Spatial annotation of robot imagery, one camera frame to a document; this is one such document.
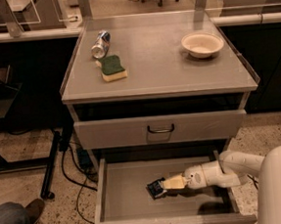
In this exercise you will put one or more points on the black drawer handle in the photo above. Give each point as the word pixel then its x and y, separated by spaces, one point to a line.
pixel 161 130

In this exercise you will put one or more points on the white bowl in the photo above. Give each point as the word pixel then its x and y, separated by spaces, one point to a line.
pixel 202 45

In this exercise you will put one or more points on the dark blue rxbar wrapper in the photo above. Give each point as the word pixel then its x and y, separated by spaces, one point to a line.
pixel 156 188

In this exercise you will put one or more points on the grey drawer cabinet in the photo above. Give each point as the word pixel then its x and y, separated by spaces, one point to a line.
pixel 163 79

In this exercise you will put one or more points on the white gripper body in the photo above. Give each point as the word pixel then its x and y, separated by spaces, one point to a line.
pixel 195 177

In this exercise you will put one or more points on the brown shoe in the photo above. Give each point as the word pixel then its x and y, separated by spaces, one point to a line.
pixel 34 210

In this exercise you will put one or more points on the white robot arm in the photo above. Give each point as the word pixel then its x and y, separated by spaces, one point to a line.
pixel 232 169

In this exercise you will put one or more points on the green yellow sponge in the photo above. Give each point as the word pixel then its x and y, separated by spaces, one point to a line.
pixel 111 68

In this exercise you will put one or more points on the blue silver soda can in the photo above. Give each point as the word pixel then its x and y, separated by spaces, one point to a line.
pixel 101 45

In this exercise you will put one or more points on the closed upper drawer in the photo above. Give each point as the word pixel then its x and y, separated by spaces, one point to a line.
pixel 127 132

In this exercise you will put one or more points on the open middle drawer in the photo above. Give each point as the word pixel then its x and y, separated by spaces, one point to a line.
pixel 123 198

